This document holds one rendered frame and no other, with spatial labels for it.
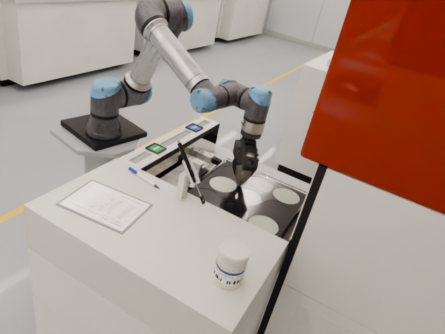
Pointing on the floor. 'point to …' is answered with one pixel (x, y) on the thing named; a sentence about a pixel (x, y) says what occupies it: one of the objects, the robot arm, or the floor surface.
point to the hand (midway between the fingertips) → (240, 183)
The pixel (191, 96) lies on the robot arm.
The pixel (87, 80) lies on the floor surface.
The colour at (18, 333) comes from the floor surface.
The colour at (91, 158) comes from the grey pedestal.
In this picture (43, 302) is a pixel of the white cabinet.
